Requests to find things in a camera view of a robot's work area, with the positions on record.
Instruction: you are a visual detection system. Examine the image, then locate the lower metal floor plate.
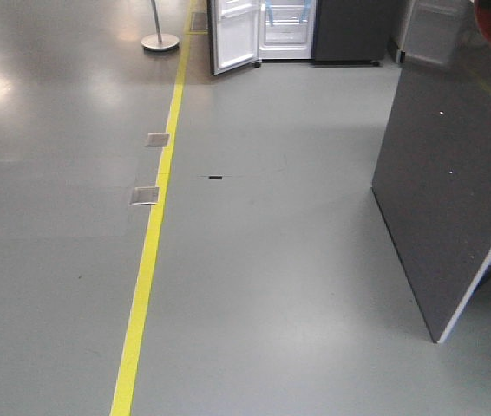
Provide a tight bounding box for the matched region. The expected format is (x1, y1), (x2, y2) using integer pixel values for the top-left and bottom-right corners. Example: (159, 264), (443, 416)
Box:
(130, 186), (160, 205)

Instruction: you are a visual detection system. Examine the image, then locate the white fridge door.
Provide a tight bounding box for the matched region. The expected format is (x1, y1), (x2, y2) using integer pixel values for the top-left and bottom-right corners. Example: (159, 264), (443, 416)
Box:
(206, 0), (261, 76)

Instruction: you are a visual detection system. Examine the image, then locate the dark grey slanted panel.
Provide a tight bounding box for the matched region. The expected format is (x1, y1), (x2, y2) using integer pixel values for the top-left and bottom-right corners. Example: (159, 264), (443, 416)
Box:
(370, 51), (491, 346)

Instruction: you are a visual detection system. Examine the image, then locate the silver stanchion pole with base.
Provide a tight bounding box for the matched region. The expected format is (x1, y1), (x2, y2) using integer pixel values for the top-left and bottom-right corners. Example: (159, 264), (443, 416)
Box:
(141, 0), (180, 53)

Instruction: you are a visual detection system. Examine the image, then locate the upper metal floor plate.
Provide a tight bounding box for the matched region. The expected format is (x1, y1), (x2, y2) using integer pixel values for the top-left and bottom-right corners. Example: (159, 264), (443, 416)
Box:
(144, 133), (171, 148)

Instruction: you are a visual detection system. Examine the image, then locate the dark grey fridge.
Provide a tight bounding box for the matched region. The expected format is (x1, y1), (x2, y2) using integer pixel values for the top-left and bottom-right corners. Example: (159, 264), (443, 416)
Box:
(259, 0), (400, 66)

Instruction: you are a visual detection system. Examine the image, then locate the clear fridge crisper drawer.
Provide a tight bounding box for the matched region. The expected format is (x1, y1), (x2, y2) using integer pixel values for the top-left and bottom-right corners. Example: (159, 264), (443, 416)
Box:
(262, 19), (308, 44)

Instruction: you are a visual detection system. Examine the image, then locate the blue tape strip left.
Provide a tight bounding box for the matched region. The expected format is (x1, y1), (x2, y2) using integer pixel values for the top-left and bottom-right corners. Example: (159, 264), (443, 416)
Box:
(265, 0), (275, 27)

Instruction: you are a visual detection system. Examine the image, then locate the blue tape strip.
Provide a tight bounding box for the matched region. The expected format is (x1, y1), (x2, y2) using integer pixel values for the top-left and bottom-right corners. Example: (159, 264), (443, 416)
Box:
(299, 0), (312, 23)
(265, 0), (275, 27)

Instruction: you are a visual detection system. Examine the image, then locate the metal floor plate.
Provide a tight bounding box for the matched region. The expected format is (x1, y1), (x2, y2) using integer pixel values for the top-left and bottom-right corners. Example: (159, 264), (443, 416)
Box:
(130, 186), (160, 205)
(144, 133), (171, 148)

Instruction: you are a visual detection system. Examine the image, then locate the blue tape strip right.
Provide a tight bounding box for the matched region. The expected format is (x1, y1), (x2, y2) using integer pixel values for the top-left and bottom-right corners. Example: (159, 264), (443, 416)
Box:
(299, 0), (312, 23)

